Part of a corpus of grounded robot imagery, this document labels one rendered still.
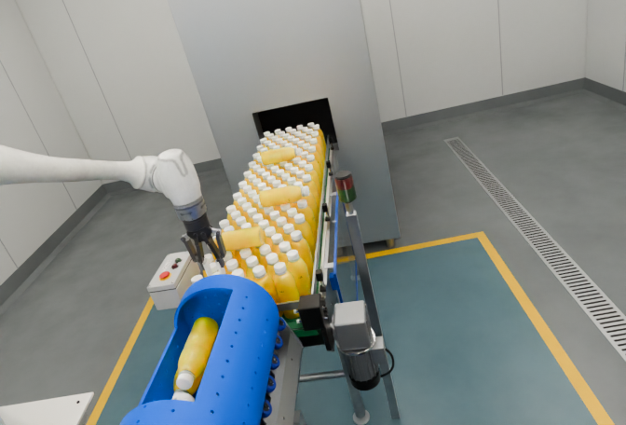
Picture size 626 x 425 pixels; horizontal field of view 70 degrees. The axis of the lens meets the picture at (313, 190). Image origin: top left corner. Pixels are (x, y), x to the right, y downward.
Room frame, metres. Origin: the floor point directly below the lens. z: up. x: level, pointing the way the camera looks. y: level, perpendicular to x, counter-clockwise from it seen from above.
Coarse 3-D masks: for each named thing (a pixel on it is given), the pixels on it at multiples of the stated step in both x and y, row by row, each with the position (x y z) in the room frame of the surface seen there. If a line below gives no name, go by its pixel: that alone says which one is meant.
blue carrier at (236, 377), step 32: (192, 288) 1.03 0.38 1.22; (224, 288) 0.98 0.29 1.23; (256, 288) 1.01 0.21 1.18; (192, 320) 1.06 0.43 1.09; (224, 320) 0.87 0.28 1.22; (256, 320) 0.91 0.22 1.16; (224, 352) 0.77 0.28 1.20; (256, 352) 0.82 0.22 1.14; (160, 384) 0.86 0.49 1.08; (224, 384) 0.70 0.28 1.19; (256, 384) 0.75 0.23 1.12; (128, 416) 0.66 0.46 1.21; (160, 416) 0.62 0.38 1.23; (192, 416) 0.62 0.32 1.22; (224, 416) 0.63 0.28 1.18; (256, 416) 0.69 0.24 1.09
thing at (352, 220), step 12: (348, 216) 1.43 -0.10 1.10; (348, 228) 1.43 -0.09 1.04; (360, 228) 1.45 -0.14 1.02; (360, 240) 1.42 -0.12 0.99; (360, 252) 1.42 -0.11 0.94; (360, 264) 1.43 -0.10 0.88; (360, 276) 1.43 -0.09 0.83; (372, 288) 1.42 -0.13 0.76; (372, 300) 1.42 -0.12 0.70; (372, 312) 1.42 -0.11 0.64; (372, 324) 1.43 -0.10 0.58; (384, 372) 1.43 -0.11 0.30; (384, 384) 1.43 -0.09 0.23; (396, 408) 1.42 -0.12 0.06
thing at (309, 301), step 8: (304, 296) 1.16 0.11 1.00; (312, 296) 1.15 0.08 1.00; (320, 296) 1.15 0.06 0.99; (304, 304) 1.13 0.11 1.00; (312, 304) 1.12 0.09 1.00; (320, 304) 1.12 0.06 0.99; (296, 312) 1.13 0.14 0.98; (304, 312) 1.10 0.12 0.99; (312, 312) 1.10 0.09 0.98; (320, 312) 1.10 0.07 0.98; (328, 312) 1.14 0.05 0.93; (304, 320) 1.10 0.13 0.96; (312, 320) 1.10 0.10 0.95; (320, 320) 1.10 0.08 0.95; (304, 328) 1.11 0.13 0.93; (312, 328) 1.10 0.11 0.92; (320, 328) 1.10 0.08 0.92
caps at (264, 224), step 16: (288, 128) 2.71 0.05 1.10; (304, 128) 2.63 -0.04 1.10; (272, 144) 2.46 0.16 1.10; (288, 144) 2.39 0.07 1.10; (304, 144) 2.32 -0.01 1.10; (304, 160) 2.09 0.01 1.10; (272, 176) 1.99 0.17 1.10; (288, 176) 1.95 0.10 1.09; (304, 176) 1.89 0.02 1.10; (272, 208) 1.66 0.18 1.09; (288, 208) 1.64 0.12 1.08; (224, 224) 1.62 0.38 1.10; (240, 224) 1.61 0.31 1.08; (288, 224) 1.48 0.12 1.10
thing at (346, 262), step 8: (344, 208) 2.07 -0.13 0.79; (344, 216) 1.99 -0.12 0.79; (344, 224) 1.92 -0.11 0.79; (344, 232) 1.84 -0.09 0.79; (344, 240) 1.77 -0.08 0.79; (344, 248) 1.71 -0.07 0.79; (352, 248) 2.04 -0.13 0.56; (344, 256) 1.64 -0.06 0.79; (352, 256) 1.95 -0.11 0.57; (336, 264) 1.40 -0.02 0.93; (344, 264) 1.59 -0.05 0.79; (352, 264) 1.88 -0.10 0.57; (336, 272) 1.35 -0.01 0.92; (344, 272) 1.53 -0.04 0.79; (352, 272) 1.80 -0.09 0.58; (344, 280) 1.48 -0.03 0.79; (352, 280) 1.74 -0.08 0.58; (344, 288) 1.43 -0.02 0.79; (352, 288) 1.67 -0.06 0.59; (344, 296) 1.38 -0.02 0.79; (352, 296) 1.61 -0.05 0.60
